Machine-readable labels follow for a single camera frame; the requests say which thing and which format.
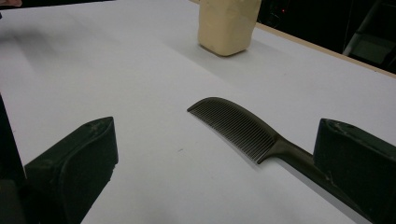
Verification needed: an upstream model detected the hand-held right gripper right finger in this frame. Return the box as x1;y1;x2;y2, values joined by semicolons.
312;118;396;224

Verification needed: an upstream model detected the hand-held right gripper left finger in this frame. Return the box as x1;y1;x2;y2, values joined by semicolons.
22;116;120;224

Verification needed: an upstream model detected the black comb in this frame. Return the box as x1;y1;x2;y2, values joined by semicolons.
186;96;375;224

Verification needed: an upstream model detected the beige square cup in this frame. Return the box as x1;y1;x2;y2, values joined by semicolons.
197;0;262;58

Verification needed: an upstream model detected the white table sheet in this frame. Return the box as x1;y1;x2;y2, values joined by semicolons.
0;0;396;224

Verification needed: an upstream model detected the black folding chair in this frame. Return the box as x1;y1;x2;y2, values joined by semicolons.
341;0;396;75

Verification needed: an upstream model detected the wooden table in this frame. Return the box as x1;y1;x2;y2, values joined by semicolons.
189;0;396;79

